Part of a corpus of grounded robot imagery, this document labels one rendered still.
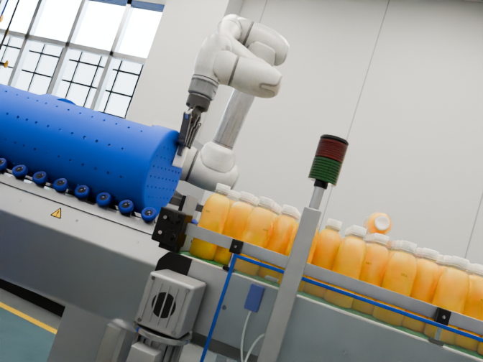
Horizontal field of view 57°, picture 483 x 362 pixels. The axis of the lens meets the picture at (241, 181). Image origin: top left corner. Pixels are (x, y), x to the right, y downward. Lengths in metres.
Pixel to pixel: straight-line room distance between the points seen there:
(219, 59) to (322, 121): 2.75
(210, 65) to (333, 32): 3.07
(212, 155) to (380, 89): 2.50
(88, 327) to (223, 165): 0.86
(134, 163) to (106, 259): 0.28
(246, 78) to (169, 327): 0.80
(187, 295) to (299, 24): 3.78
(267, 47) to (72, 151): 0.96
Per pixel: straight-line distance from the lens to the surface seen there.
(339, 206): 3.94
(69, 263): 1.41
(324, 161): 0.94
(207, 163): 1.93
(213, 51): 1.46
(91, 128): 1.41
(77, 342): 2.02
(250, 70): 1.45
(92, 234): 1.35
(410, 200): 3.94
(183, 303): 1.01
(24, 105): 1.56
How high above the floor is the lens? 1.04
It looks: 4 degrees up
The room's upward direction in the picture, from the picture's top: 18 degrees clockwise
